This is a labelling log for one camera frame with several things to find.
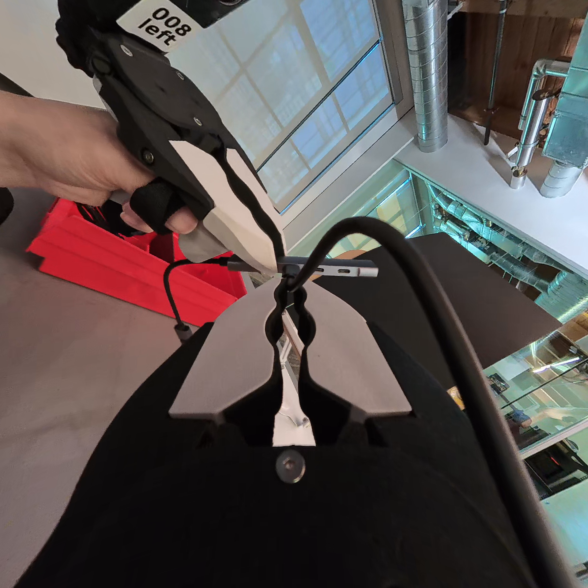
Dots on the rectangular sheet metal duct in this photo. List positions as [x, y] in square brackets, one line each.
[569, 115]

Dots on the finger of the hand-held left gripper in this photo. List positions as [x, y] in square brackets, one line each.
[220, 202]
[259, 193]

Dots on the grey usb hub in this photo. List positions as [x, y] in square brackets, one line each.
[349, 268]

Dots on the red plastic bin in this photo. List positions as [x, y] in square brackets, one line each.
[115, 266]

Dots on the person's left hand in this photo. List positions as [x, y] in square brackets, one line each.
[59, 147]

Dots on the white divider foot plate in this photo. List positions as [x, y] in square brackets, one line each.
[289, 427]

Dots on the large gridded window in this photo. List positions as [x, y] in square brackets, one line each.
[312, 92]

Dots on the thin dark ceiling pipe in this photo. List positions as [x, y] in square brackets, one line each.
[496, 69]

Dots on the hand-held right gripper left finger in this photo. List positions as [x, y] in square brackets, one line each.
[229, 363]

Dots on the shiny metal ceiling pipes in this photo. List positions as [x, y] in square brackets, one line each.
[528, 128]

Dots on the ribbed round metal duct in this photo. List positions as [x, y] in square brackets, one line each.
[427, 82]

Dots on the black panel on wooden board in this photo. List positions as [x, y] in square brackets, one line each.
[505, 298]

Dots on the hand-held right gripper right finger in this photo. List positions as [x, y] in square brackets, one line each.
[353, 363]

